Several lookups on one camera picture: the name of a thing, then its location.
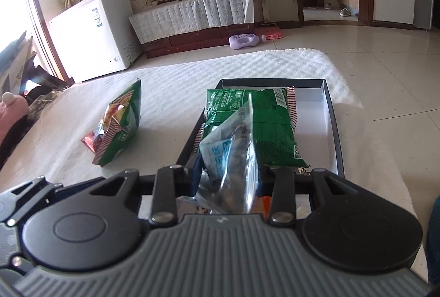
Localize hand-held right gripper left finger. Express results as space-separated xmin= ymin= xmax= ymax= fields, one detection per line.
xmin=89 ymin=153 xmax=204 ymax=227

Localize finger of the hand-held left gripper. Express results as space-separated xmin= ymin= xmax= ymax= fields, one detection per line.
xmin=0 ymin=175 xmax=105 ymax=227

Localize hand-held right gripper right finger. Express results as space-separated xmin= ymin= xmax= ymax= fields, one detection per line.
xmin=259 ymin=166 xmax=355 ymax=228

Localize clear blue-print dark snack bag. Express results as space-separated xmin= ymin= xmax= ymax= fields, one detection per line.
xmin=195 ymin=92 xmax=266 ymax=216

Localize black box with white inside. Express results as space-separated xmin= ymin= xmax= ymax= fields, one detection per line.
xmin=137 ymin=78 xmax=345 ymax=219

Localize plain green snack bag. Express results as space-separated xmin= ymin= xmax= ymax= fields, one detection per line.
xmin=201 ymin=87 xmax=309 ymax=170

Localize small red snack packet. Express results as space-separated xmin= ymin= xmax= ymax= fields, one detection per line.
xmin=81 ymin=131 xmax=104 ymax=154

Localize pink plush toy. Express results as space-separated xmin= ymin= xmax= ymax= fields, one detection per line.
xmin=0 ymin=92 xmax=30 ymax=148

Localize green red-striped snack bag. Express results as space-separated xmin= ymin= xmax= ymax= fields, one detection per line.
xmin=92 ymin=78 xmax=142 ymax=166

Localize camouflage cloth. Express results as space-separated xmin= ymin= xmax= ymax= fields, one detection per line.
xmin=25 ymin=87 xmax=67 ymax=127

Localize folded cardboard sheets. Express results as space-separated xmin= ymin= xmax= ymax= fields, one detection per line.
xmin=0 ymin=30 xmax=37 ymax=95

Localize purple detergent bottle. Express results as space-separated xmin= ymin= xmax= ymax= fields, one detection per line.
xmin=229 ymin=34 xmax=267 ymax=50

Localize person's leg in jeans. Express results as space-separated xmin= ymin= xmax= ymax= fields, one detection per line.
xmin=425 ymin=195 xmax=440 ymax=284

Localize pink floor scale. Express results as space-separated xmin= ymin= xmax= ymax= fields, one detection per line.
xmin=254 ymin=23 xmax=284 ymax=40

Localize white chest freezer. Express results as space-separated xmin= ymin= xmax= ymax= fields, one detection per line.
xmin=48 ymin=0 xmax=144 ymax=84

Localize wooden cabinet with white cloth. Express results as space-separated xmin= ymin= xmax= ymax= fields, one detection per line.
xmin=128 ymin=0 xmax=257 ymax=59

